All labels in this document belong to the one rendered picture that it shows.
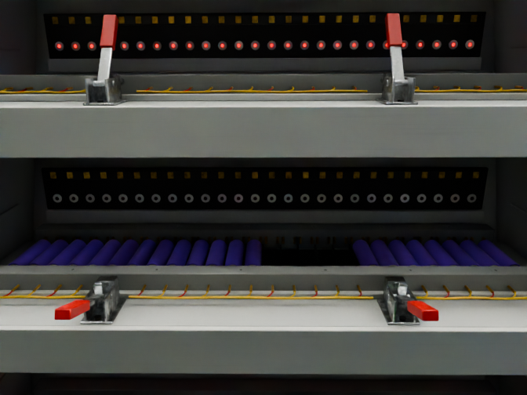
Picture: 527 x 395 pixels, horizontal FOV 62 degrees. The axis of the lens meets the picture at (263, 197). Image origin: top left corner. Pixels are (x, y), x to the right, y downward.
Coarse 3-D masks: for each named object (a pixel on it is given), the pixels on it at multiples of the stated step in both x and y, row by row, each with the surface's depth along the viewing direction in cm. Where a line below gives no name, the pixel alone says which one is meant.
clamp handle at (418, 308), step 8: (400, 288) 38; (400, 296) 38; (408, 296) 38; (408, 304) 35; (416, 304) 34; (424, 304) 34; (416, 312) 33; (424, 312) 32; (432, 312) 32; (424, 320) 32; (432, 320) 32
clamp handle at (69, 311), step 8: (96, 288) 38; (96, 296) 38; (104, 296) 39; (72, 304) 34; (80, 304) 34; (88, 304) 35; (56, 312) 32; (64, 312) 32; (72, 312) 32; (80, 312) 34
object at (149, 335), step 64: (0, 256) 50; (512, 256) 51; (0, 320) 39; (64, 320) 39; (128, 320) 39; (192, 320) 39; (256, 320) 39; (320, 320) 39; (384, 320) 39; (448, 320) 39; (512, 320) 38
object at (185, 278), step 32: (0, 288) 43; (32, 288) 43; (64, 288) 43; (128, 288) 42; (160, 288) 42; (192, 288) 42; (224, 288) 42; (256, 288) 42; (288, 288) 42; (320, 288) 42; (352, 288) 42; (416, 288) 42; (448, 288) 42; (480, 288) 42; (512, 288) 41
